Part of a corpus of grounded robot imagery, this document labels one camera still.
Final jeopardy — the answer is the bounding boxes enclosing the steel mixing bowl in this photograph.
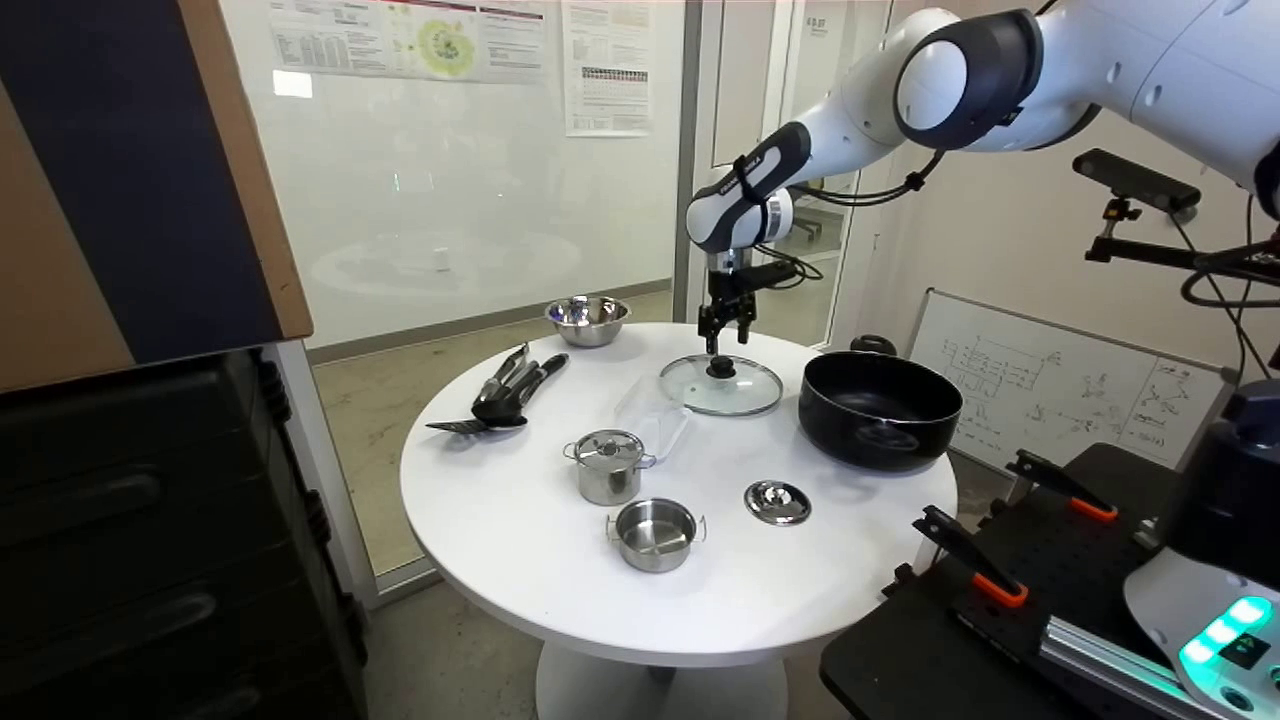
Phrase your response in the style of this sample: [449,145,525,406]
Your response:
[542,290,637,353]

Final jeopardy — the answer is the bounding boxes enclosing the small tall steel pot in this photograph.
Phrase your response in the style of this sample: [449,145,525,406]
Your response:
[563,422,661,510]

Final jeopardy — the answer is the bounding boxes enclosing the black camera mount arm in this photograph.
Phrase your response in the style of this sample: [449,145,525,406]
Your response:
[1083,195,1280,290]

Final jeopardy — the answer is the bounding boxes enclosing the whiteboard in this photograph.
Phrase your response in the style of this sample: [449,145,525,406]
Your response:
[906,282,1234,477]

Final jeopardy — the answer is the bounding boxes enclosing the poster with green circle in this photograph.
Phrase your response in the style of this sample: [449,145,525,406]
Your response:
[256,0,558,89]

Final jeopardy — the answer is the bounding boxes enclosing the small steel lid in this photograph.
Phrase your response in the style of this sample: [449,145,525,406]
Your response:
[739,477,815,526]

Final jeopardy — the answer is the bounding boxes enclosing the black drawer cabinet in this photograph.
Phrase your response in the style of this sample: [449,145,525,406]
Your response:
[0,339,372,720]

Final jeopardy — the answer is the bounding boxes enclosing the large black cooking pot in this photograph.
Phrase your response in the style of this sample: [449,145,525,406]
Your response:
[795,330,968,471]

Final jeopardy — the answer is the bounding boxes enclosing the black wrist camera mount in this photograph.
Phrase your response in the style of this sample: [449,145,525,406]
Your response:
[726,250,807,290]

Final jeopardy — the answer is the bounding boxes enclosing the aluminium rail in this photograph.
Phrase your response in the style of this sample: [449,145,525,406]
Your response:
[1036,610,1206,720]

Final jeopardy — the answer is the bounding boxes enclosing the black clamp with orange grip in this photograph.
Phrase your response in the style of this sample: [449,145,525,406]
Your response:
[912,505,1034,616]
[1005,446,1124,526]

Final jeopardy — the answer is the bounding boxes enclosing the black robot table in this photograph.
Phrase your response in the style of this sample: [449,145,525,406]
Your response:
[815,562,1136,720]

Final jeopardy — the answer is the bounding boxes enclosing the small shallow steel pot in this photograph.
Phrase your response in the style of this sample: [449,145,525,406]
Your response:
[604,493,710,574]

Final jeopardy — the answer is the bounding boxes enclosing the black-handled steel tongs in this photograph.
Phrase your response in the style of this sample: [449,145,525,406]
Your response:
[467,339,537,416]

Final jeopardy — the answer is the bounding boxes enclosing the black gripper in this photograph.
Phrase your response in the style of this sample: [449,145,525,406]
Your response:
[695,273,761,354]

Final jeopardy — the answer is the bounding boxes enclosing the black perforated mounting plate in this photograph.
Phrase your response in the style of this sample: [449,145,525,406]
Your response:
[906,438,1214,671]

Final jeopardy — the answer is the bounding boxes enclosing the glass lid with black knob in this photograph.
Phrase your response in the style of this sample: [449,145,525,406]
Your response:
[657,346,788,420]

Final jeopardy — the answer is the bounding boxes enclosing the white text poster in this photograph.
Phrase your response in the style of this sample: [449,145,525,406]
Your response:
[562,0,661,139]

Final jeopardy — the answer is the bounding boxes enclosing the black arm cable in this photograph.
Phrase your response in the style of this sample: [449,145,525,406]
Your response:
[792,145,951,213]

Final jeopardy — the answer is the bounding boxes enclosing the black exterior camera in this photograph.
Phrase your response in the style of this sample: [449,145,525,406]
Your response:
[1072,145,1206,223]

